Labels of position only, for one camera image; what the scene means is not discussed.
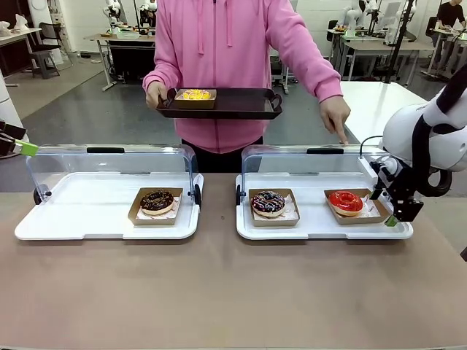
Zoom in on red glazed donut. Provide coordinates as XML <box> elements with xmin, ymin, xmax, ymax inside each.
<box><xmin>328</xmin><ymin>190</ymin><xmax>364</xmax><ymax>217</ymax></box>
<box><xmin>323</xmin><ymin>188</ymin><xmax>391</xmax><ymax>226</ymax></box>

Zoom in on pink hoodie torso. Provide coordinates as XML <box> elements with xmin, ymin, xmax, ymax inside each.
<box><xmin>153</xmin><ymin>0</ymin><xmax>322</xmax><ymax>154</ymax></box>

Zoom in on wooden desk with metal legs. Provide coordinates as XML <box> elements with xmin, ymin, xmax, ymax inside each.
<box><xmin>83</xmin><ymin>31</ymin><xmax>158</xmax><ymax>91</ymax></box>

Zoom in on white table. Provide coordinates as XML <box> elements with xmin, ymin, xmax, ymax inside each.
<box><xmin>339</xmin><ymin>80</ymin><xmax>437</xmax><ymax>147</ymax></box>

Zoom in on grey desk with metal legs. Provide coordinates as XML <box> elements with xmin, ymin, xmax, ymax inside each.
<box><xmin>326</xmin><ymin>28</ymin><xmax>436</xmax><ymax>87</ymax></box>

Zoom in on black serving tray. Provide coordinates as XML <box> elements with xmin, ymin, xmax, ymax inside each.
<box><xmin>155</xmin><ymin>87</ymin><xmax>284</xmax><ymax>120</ymax></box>

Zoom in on white plastic display tray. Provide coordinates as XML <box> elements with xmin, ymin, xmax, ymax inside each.
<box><xmin>14</xmin><ymin>171</ymin><xmax>205</xmax><ymax>241</ymax></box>
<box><xmin>235</xmin><ymin>171</ymin><xmax>414</xmax><ymax>241</ymax></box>

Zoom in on chocolate donut with nut crumbs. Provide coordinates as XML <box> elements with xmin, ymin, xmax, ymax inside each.
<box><xmin>139</xmin><ymin>190</ymin><xmax>175</xmax><ymax>216</ymax></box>

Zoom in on sprinkled chocolate donut in tray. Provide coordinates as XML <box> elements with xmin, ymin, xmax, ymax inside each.
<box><xmin>248</xmin><ymin>188</ymin><xmax>301</xmax><ymax>228</ymax></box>

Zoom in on person in black clothes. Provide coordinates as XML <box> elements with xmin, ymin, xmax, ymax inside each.
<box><xmin>430</xmin><ymin>0</ymin><xmax>460</xmax><ymax>72</ymax></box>

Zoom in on person's right hand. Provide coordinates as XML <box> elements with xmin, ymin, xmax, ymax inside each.
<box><xmin>144</xmin><ymin>82</ymin><xmax>172</xmax><ymax>110</ymax></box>

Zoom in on black trousers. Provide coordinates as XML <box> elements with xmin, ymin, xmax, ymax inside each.
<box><xmin>181</xmin><ymin>135</ymin><xmax>264</xmax><ymax>174</ymax></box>

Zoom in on white pedestal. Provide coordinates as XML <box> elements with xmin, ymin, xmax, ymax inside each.
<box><xmin>0</xmin><ymin>65</ymin><xmax>25</xmax><ymax>133</ymax></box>

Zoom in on black camera stand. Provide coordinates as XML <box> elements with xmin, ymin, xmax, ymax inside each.
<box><xmin>385</xmin><ymin>0</ymin><xmax>417</xmax><ymax>85</ymax></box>

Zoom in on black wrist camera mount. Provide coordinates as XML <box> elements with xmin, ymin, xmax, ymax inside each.
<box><xmin>368</xmin><ymin>156</ymin><xmax>388</xmax><ymax>201</ymax></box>

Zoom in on thin black camera cable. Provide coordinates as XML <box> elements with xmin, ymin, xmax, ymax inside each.
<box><xmin>359</xmin><ymin>136</ymin><xmax>383</xmax><ymax>160</ymax></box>

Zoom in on white smiley paper liner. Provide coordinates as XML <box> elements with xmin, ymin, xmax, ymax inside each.
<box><xmin>144</xmin><ymin>192</ymin><xmax>182</xmax><ymax>222</ymax></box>
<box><xmin>253</xmin><ymin>192</ymin><xmax>297</xmax><ymax>222</ymax></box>
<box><xmin>360</xmin><ymin>195</ymin><xmax>381</xmax><ymax>217</ymax></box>

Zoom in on person's left hand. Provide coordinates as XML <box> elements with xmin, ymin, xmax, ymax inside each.
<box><xmin>319</xmin><ymin>96</ymin><xmax>352</xmax><ymax>146</ymax></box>

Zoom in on clear plastic tray lid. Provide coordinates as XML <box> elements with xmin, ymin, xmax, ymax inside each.
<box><xmin>240</xmin><ymin>144</ymin><xmax>380</xmax><ymax>198</ymax></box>
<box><xmin>25</xmin><ymin>144</ymin><xmax>200</xmax><ymax>205</ymax></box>

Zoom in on person's right forearm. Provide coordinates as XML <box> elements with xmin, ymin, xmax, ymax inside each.
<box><xmin>142</xmin><ymin>54</ymin><xmax>176</xmax><ymax>92</ymax></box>

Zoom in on person's left forearm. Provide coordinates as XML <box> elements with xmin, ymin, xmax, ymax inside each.
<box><xmin>291</xmin><ymin>43</ymin><xmax>344</xmax><ymax>106</ymax></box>

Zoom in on black office chair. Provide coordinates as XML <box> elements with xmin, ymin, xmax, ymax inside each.
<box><xmin>28</xmin><ymin>21</ymin><xmax>63</xmax><ymax>79</ymax></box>

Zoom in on chocolate donut in paper tray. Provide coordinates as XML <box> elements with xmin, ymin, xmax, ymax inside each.
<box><xmin>127</xmin><ymin>187</ymin><xmax>184</xmax><ymax>226</ymax></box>

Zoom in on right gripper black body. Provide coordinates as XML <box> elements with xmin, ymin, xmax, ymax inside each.
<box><xmin>381</xmin><ymin>156</ymin><xmax>415</xmax><ymax>203</ymax></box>

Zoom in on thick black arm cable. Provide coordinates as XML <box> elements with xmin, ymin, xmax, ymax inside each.
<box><xmin>410</xmin><ymin>65</ymin><xmax>467</xmax><ymax>198</ymax></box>

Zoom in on yellow glazed donut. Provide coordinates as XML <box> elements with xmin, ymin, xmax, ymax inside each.
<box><xmin>181</xmin><ymin>89</ymin><xmax>212</xmax><ymax>101</ymax></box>

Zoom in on chocolate donut with rainbow sprinkles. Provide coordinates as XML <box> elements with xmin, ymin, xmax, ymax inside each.
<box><xmin>250</xmin><ymin>190</ymin><xmax>286</xmax><ymax>219</ymax></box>

